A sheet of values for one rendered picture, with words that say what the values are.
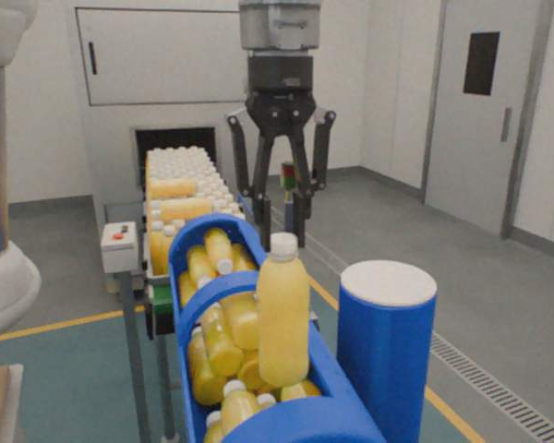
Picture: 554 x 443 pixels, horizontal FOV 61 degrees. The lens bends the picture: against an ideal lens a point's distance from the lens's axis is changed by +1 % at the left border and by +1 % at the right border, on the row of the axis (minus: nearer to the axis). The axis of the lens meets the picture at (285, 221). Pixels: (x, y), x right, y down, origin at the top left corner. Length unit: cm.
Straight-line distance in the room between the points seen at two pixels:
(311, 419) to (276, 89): 41
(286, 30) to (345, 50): 585
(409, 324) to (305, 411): 74
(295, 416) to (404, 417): 93
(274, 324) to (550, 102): 403
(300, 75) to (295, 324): 31
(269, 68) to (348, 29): 587
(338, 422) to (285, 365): 10
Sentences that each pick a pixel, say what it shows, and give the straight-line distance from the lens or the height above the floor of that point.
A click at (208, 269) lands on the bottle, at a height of 114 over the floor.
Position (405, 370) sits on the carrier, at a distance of 144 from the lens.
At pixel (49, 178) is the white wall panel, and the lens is 565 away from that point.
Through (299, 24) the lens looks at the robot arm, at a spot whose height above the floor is 170.
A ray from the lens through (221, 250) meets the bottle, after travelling 123.
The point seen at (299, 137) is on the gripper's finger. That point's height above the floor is 158.
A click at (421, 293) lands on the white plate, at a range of 138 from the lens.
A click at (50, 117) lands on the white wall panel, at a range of 553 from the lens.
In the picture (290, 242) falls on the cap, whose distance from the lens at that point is 59.
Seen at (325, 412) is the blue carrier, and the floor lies 123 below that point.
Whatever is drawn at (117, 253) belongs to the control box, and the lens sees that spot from 159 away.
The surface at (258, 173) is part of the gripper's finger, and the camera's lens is 56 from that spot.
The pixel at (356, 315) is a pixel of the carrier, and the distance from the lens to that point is 136.
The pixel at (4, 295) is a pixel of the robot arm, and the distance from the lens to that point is 112.
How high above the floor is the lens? 168
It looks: 20 degrees down
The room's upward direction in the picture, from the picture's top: straight up
